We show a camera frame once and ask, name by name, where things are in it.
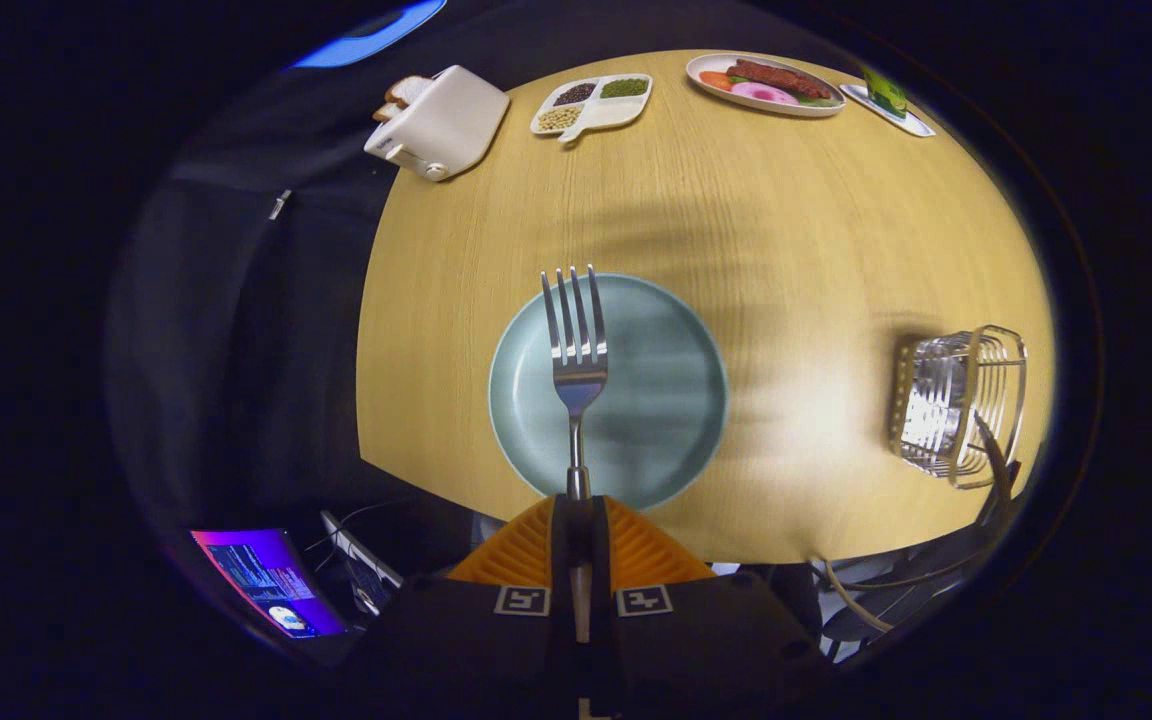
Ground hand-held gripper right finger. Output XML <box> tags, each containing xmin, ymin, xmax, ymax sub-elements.
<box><xmin>584</xmin><ymin>495</ymin><xmax>832</xmax><ymax>720</ymax></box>

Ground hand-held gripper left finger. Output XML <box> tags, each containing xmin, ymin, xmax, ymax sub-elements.
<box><xmin>341</xmin><ymin>495</ymin><xmax>579</xmax><ymax>720</ymax></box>

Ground metal fork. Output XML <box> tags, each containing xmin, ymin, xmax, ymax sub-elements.
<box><xmin>540</xmin><ymin>265</ymin><xmax>609</xmax><ymax>643</ymax></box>

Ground teal round plate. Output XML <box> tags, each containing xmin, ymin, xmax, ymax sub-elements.
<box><xmin>488</xmin><ymin>272</ymin><xmax>729</xmax><ymax>512</ymax></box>

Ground white-edged flat device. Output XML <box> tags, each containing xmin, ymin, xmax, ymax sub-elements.
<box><xmin>321</xmin><ymin>510</ymin><xmax>404</xmax><ymax>616</ymax></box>

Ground laptop with purple screen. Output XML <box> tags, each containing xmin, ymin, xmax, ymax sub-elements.
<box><xmin>189</xmin><ymin>528</ymin><xmax>349</xmax><ymax>641</ymax></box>

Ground black backdrop cloth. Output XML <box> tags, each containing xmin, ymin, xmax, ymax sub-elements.
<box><xmin>104</xmin><ymin>20</ymin><xmax>557</xmax><ymax>531</ymax></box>

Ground white divided seasoning dish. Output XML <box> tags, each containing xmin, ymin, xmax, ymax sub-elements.
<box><xmin>530</xmin><ymin>73</ymin><xmax>654</xmax><ymax>146</ymax></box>

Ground white toaster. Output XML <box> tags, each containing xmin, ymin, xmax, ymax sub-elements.
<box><xmin>364</xmin><ymin>65</ymin><xmax>511</xmax><ymax>183</ymax></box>

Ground pink round food slice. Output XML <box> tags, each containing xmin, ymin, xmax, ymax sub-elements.
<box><xmin>731</xmin><ymin>82</ymin><xmax>799</xmax><ymax>107</ymax></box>

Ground white oval food plate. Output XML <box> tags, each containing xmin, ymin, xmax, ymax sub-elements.
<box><xmin>686</xmin><ymin>53</ymin><xmax>847</xmax><ymax>118</ymax></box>

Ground red-brown meat pieces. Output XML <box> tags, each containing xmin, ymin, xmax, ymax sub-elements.
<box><xmin>726</xmin><ymin>59</ymin><xmax>834</xmax><ymax>101</ymax></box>

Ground white coaster tray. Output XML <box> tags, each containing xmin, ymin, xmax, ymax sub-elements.
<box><xmin>840</xmin><ymin>83</ymin><xmax>937</xmax><ymax>138</ymax></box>

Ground green label drink bottle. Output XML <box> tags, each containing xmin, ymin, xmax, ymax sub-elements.
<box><xmin>861</xmin><ymin>68</ymin><xmax>909</xmax><ymax>119</ymax></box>

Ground metal wire cutlery basket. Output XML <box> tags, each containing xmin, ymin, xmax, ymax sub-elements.
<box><xmin>888</xmin><ymin>324</ymin><xmax>1029</xmax><ymax>491</ymax></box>

